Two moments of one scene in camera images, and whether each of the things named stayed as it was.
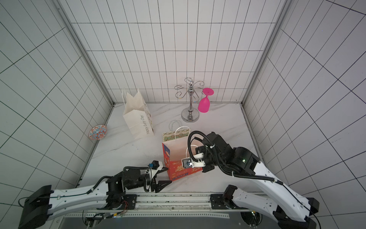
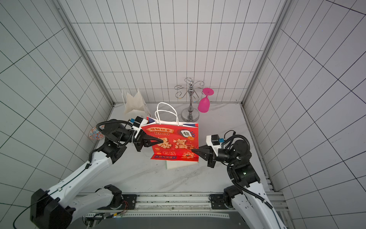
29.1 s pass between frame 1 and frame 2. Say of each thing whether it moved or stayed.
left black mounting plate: stayed
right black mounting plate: stayed
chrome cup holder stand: stayed
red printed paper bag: moved
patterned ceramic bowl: stayed
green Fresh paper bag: moved
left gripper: moved
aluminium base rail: stayed
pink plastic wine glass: stayed
